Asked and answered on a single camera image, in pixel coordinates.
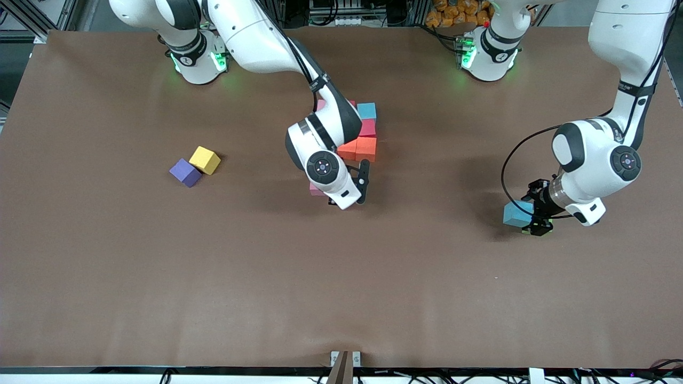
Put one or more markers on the purple foam cube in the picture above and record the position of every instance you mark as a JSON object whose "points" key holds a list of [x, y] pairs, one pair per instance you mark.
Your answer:
{"points": [[185, 172]]}

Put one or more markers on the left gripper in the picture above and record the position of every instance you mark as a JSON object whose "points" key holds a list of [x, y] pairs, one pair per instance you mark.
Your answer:
{"points": [[541, 204]]}

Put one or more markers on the white edge bracket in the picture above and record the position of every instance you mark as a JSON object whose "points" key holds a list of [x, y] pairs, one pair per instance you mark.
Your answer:
{"points": [[536, 376]]}

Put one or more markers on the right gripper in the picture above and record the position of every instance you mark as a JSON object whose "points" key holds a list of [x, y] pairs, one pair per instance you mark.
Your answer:
{"points": [[330, 202]]}

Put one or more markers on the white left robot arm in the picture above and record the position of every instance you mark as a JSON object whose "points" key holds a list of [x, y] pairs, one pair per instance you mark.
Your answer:
{"points": [[629, 37]]}

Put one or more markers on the grey metal bracket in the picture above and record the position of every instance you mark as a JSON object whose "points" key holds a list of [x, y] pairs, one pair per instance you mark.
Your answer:
{"points": [[334, 360]]}

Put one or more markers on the orange foam cube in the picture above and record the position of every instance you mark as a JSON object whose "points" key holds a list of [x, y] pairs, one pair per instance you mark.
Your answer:
{"points": [[348, 151], [366, 149]]}

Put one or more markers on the brown tapered post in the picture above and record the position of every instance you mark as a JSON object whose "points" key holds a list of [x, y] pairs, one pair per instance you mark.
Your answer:
{"points": [[341, 373]]}

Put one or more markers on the bag of orange fruit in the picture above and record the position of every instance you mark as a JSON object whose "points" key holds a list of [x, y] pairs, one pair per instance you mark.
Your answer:
{"points": [[453, 13]]}

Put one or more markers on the blue foam cube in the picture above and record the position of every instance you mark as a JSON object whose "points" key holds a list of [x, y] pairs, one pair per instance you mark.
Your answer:
{"points": [[367, 111], [516, 214]]}

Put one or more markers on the long white power strip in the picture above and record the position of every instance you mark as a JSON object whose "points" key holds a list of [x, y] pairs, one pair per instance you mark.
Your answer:
{"points": [[341, 21]]}

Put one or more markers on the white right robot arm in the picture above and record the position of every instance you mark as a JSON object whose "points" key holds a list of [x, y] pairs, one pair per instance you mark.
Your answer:
{"points": [[251, 42]]}

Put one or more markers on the yellow foam cube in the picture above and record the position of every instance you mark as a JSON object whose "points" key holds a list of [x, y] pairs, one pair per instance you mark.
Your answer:
{"points": [[205, 160]]}

